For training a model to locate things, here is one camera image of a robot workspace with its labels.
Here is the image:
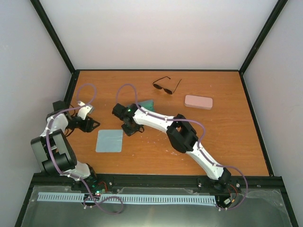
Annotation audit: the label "grey-blue glasses case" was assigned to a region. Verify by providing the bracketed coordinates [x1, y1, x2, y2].
[126, 99, 155, 114]

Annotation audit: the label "pink glasses case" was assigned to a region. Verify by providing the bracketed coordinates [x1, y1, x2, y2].
[184, 95, 213, 110]

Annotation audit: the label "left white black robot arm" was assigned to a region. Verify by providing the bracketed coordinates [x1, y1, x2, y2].
[30, 101, 100, 191]

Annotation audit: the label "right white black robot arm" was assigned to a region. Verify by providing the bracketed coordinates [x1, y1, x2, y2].
[112, 103, 231, 192]

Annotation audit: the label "dark aviator sunglasses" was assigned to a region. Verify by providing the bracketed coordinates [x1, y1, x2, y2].
[152, 76, 182, 95]

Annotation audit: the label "left light-blue cleaning cloth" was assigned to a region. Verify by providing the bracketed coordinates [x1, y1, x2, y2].
[95, 130, 123, 153]

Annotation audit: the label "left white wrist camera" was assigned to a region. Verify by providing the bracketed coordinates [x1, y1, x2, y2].
[77, 101, 94, 120]

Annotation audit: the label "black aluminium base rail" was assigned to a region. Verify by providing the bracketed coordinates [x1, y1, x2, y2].
[30, 173, 284, 192]

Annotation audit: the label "light-blue slotted cable duct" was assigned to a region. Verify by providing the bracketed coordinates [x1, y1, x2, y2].
[37, 192, 216, 206]

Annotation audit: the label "black cage frame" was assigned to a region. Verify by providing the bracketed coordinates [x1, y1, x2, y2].
[15, 0, 298, 227]

